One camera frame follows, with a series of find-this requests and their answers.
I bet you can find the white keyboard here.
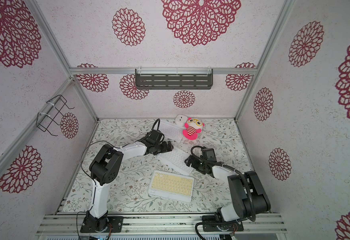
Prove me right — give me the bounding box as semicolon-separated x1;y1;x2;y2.
158;147;193;176
159;121;185;142

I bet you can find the yellow keyboard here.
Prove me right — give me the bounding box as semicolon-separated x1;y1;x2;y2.
148;170;194;203

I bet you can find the white keyboard back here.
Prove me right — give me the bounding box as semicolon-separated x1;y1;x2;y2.
159;121;185;142

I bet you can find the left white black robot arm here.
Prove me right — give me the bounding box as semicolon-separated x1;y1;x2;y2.
89;130;174;219

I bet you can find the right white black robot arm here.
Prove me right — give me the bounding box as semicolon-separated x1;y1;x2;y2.
185;146;271;223

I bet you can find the white round gadget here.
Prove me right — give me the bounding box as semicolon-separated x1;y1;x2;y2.
175;115;188;127

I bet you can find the pink owl plush toy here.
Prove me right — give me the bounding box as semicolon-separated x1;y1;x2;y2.
183;118;205;141

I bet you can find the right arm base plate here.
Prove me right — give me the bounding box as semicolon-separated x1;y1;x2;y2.
202;215;244;232

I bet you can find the grey wall shelf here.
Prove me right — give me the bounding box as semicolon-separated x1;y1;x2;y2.
135;68;214;90

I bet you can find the right black corrugated cable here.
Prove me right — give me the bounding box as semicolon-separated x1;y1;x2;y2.
189;145;257;240

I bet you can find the left black cable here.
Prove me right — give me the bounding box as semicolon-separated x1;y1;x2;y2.
75;118;161;240

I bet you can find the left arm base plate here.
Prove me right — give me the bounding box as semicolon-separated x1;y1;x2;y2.
80;215;124;233

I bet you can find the black wire wall rack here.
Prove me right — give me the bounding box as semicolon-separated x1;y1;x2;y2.
36;95;74;137

